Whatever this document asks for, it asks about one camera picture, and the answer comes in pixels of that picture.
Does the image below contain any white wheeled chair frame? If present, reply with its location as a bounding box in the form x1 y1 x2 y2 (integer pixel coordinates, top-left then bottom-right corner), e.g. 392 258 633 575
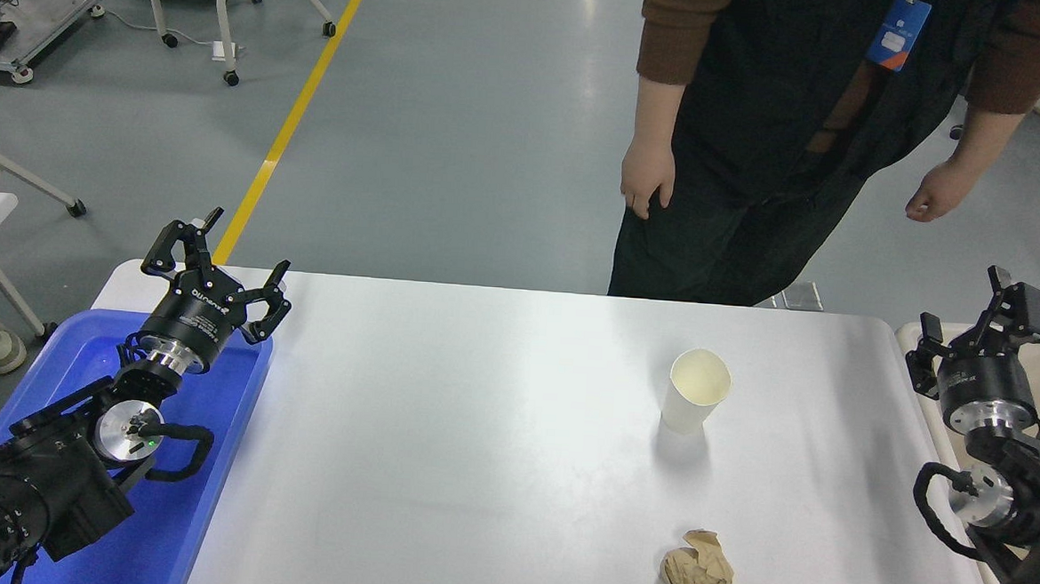
0 68 94 219

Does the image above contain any metal floor plate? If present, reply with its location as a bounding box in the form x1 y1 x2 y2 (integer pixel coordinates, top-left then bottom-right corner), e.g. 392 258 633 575
772 281 825 311

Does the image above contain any grey wheeled platform cart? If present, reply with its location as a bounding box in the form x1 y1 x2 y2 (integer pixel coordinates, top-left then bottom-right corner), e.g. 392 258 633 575
0 0 107 89

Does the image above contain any white paper cup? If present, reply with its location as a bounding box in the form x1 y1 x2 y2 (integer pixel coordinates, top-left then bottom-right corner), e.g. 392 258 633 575
660 347 734 437

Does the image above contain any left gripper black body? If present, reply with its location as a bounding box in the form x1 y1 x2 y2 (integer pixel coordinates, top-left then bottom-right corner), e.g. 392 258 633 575
144 264 253 370

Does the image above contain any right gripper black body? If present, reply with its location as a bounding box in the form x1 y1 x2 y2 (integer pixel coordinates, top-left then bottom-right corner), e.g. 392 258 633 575
933 340 1040 427

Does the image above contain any person's left hand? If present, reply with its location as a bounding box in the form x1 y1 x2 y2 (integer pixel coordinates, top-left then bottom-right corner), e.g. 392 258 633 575
904 157 974 226

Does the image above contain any blue name badge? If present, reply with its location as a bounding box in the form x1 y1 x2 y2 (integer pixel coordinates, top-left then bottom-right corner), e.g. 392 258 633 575
864 0 934 76

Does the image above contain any crumpled tan paper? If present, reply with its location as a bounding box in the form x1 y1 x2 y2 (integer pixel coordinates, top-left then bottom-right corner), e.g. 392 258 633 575
659 527 737 584

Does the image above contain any blue plastic tray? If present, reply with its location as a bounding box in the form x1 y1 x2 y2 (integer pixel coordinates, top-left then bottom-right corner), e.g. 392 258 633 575
0 303 276 584

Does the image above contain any person's right hand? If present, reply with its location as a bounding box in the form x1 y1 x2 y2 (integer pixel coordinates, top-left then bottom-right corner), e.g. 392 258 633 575
618 140 678 222

